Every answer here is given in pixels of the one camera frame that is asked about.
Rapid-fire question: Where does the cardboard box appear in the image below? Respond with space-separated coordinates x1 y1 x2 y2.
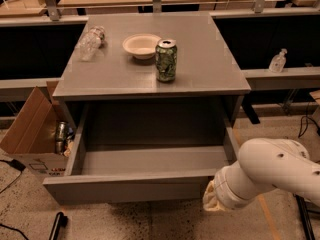
0 87 68 180

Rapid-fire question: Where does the silver can in box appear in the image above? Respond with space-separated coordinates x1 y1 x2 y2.
55 121 68 154

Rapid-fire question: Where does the black bar on floor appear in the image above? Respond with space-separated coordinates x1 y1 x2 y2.
295 195 315 240

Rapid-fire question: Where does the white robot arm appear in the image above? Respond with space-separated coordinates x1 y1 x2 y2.
203 138 320 212

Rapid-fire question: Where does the black cable right floor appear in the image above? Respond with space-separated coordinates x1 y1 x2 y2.
297 100 320 139

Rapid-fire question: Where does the green soda can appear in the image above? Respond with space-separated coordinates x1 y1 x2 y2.
155 39 177 82

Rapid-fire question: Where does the black power adapter cable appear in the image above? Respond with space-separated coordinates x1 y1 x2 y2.
0 158 27 195

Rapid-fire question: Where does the small clear sanitizer bottle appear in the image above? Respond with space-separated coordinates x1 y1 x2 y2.
269 48 287 73

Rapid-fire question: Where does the grey drawer cabinet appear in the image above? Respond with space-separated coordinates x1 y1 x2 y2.
54 13 250 131

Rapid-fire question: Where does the clear plastic bottle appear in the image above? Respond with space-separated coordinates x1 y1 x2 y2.
78 26 105 61

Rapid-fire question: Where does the black cabinet foot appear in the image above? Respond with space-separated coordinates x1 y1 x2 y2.
48 212 68 240

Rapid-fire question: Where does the grey top drawer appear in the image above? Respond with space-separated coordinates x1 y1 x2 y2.
44 103 236 205

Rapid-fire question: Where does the white paper bowl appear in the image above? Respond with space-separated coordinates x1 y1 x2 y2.
122 34 160 59

